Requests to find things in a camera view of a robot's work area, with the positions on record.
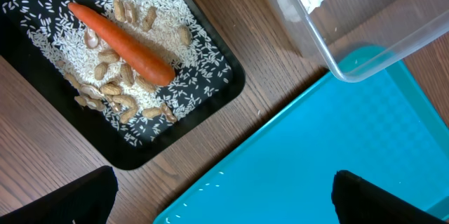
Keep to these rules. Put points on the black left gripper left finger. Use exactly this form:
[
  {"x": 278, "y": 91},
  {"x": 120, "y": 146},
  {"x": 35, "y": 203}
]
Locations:
[{"x": 88, "y": 199}]

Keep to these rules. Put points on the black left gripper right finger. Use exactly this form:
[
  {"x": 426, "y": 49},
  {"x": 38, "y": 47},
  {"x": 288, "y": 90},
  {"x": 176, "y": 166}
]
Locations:
[{"x": 358, "y": 201}]

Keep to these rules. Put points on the black food waste tray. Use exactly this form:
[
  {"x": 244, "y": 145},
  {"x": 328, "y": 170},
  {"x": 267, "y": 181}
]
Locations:
[{"x": 43, "y": 40}]

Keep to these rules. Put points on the teal plastic tray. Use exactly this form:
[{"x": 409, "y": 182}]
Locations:
[{"x": 383, "y": 129}]

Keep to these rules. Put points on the pile of peanuts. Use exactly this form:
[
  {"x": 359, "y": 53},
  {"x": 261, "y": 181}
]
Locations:
[{"x": 98, "y": 71}]

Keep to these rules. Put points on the orange carrot piece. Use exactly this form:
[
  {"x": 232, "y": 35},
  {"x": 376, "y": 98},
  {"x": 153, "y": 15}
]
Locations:
[{"x": 141, "y": 58}]

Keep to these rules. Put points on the clear plastic bin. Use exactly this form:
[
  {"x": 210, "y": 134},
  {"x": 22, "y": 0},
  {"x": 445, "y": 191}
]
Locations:
[{"x": 353, "y": 53}]

